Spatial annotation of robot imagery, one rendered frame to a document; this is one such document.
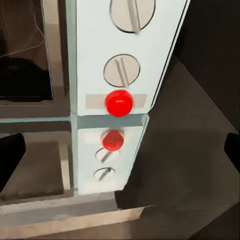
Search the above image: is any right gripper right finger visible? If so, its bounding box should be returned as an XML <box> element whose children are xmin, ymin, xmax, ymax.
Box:
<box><xmin>224</xmin><ymin>132</ymin><xmax>240</xmax><ymax>173</ymax></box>

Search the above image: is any microwave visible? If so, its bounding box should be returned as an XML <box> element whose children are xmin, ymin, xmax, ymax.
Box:
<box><xmin>0</xmin><ymin>0</ymin><xmax>191</xmax><ymax>119</ymax></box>

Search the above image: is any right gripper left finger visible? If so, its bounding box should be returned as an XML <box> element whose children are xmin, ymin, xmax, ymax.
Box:
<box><xmin>0</xmin><ymin>133</ymin><xmax>26</xmax><ymax>193</ymax></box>

